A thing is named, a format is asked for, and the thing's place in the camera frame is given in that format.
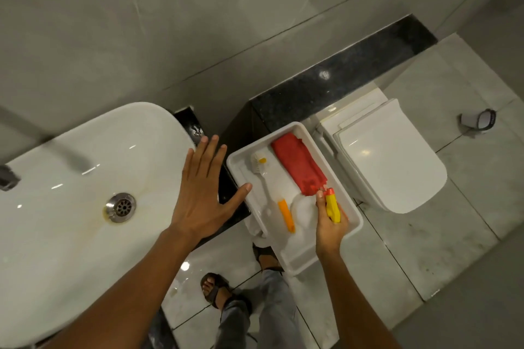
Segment grey-blue jeans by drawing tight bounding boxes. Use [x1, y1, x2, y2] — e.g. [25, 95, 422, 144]
[214, 269, 307, 349]

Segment red cleaning cloth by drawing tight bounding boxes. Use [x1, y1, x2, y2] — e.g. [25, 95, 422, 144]
[270, 132, 328, 197]

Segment person's right hand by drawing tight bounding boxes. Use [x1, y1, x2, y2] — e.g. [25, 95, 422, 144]
[315, 190, 350, 258]

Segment white plastic tray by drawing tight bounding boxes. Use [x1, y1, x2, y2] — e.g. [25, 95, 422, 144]
[226, 121, 364, 276]

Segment metal sink drain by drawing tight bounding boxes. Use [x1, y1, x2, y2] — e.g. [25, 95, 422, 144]
[103, 192, 137, 224]

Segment black granite ledge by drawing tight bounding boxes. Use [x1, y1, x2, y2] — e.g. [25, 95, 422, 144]
[221, 14, 438, 153]

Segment white brush with orange handle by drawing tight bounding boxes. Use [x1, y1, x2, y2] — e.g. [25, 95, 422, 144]
[250, 150, 296, 234]

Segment small white black-rimmed object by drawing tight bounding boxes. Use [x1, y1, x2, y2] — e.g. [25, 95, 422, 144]
[460, 108, 498, 132]

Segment black left sandal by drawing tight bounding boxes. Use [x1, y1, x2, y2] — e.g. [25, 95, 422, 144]
[200, 273, 235, 311]

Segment yellow trigger spray bottle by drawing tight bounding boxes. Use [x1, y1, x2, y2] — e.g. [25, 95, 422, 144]
[290, 188, 342, 241]

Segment black sandal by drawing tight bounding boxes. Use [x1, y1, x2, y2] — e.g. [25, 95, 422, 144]
[200, 273, 235, 311]
[252, 243, 285, 272]

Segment black right sandal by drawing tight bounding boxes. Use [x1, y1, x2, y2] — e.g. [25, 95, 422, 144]
[252, 243, 285, 272]

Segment white ceramic sink basin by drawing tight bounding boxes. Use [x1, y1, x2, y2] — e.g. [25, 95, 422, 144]
[0, 102, 197, 349]

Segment white toilet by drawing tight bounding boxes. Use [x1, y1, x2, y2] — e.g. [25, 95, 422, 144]
[312, 87, 448, 215]

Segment person's left hand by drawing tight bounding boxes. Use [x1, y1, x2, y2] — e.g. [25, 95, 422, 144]
[170, 135, 253, 242]

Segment person's right forearm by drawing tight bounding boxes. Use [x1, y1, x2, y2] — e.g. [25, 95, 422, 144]
[317, 250, 403, 349]

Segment black granite sink counter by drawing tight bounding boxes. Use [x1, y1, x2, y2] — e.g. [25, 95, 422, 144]
[142, 106, 251, 349]

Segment chrome faucet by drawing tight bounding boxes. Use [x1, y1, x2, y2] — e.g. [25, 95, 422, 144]
[0, 105, 93, 192]

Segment person's left forearm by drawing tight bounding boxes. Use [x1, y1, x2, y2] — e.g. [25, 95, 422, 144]
[41, 226, 201, 349]

